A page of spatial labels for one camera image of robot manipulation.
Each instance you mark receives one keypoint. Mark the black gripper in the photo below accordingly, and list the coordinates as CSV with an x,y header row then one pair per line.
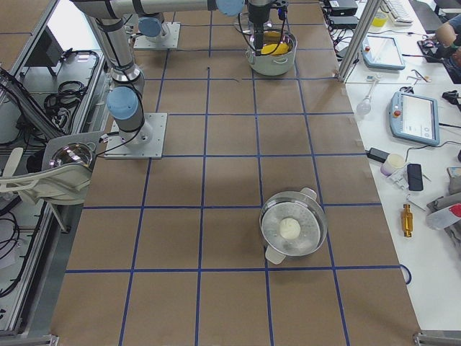
x,y
257,15

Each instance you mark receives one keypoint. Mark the yellow corn cob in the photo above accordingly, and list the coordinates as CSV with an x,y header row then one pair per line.
x,y
274,44

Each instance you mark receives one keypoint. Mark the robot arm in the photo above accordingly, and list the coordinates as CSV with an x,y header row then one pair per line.
x,y
153,27
106,21

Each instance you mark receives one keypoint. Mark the white electric cooking pot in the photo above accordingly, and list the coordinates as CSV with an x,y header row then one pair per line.
x,y
274,65

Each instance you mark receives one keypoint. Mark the steel steamer pot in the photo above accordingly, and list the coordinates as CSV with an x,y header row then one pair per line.
x,y
301,205

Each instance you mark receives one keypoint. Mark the blue teach pendant far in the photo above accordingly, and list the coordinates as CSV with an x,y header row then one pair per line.
x,y
382,52

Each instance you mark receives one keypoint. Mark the blue teach pendant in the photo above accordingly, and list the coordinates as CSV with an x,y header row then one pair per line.
x,y
382,52
414,118

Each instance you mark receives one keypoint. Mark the black power adapter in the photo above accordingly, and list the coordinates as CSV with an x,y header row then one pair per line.
x,y
377,155

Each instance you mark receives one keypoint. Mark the blue teach pendant near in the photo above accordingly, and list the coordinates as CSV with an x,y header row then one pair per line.
x,y
414,118

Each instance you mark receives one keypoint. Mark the white purple cup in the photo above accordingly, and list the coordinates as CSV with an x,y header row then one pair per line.
x,y
392,163

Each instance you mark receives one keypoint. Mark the white steamed bun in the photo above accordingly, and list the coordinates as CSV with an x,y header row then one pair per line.
x,y
289,228

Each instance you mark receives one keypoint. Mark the black smartphone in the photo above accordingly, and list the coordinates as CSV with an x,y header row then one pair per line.
x,y
415,177

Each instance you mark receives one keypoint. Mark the steel bowl on stand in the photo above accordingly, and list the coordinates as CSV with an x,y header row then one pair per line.
x,y
79,153

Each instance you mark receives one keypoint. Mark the brass fitting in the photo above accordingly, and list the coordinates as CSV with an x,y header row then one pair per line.
x,y
406,218

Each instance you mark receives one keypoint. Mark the white plastic chair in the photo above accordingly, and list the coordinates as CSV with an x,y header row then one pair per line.
x,y
63,185

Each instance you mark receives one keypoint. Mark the aluminium frame post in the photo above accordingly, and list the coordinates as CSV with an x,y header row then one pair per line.
x,y
365,21

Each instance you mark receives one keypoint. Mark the steel robot base plate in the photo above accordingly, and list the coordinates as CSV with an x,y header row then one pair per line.
x,y
149,143

